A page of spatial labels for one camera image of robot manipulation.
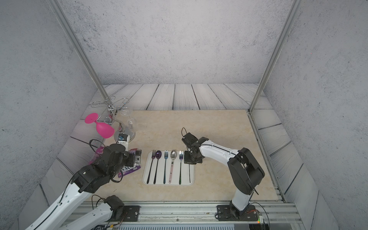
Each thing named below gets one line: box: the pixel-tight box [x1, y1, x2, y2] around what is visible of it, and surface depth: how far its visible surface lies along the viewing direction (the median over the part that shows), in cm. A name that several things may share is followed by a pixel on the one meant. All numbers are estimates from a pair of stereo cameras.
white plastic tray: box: [142, 150, 196, 186], surface depth 90 cm
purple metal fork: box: [146, 149, 157, 184], surface depth 93 cm
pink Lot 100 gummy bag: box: [88, 145, 105, 165], surface depth 91 cm
